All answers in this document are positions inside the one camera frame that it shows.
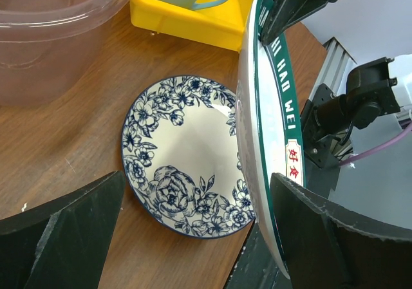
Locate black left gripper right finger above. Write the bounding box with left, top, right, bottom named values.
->
left=270, top=173, right=411, bottom=288

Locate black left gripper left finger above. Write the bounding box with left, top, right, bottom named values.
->
left=1, top=171, right=126, bottom=288

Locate green rimmed lettered plate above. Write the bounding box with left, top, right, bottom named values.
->
left=235, top=0, right=306, bottom=277

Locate blue patterned bottom plate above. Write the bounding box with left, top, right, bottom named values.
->
left=121, top=75, right=255, bottom=239

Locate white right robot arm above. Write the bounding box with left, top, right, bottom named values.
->
left=260, top=0, right=411, bottom=145

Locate clear pink plastic bin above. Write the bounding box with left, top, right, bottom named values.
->
left=1, top=0, right=129, bottom=106

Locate yellow plastic tray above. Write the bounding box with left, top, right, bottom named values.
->
left=130, top=0, right=253, bottom=51

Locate black mounting base plate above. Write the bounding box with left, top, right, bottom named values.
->
left=236, top=84, right=353, bottom=288

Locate aluminium frame rail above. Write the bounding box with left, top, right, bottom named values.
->
left=315, top=37, right=357, bottom=95

